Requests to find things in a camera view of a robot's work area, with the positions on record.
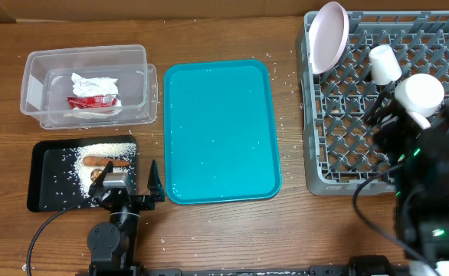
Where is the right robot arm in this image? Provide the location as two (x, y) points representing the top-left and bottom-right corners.
(357, 91), (449, 275)

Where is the white cup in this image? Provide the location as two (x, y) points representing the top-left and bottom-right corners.
(369, 44), (401, 86)

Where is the pile of white rice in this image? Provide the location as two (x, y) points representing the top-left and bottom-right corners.
(55, 143), (138, 209)

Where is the large white plate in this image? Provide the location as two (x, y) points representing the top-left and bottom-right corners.
(308, 2), (349, 74)

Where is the red snack wrapper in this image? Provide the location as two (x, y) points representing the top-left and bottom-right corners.
(67, 95), (118, 109)

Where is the black tray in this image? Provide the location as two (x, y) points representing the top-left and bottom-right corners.
(27, 135), (138, 212)

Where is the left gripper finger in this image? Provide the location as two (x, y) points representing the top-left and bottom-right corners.
(90, 161), (113, 188)
(147, 159), (166, 202)

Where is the carrot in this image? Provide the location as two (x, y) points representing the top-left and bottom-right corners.
(82, 156), (131, 167)

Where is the brown food scrap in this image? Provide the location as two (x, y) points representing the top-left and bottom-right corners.
(90, 169), (103, 182)

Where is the white bowl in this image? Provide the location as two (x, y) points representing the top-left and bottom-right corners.
(395, 74), (444, 117)

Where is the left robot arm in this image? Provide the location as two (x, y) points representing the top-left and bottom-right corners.
(87, 161), (166, 275)

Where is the clear plastic bin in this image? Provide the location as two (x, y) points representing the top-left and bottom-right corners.
(20, 44), (158, 130)

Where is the teal serving tray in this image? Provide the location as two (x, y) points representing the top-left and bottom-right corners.
(163, 59), (282, 205)

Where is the small white plate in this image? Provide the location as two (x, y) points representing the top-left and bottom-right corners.
(407, 111), (431, 130)

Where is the grey dishwasher rack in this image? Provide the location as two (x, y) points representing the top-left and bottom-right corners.
(297, 11), (449, 196)

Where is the white printed paper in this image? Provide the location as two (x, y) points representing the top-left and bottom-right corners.
(71, 73), (119, 97)

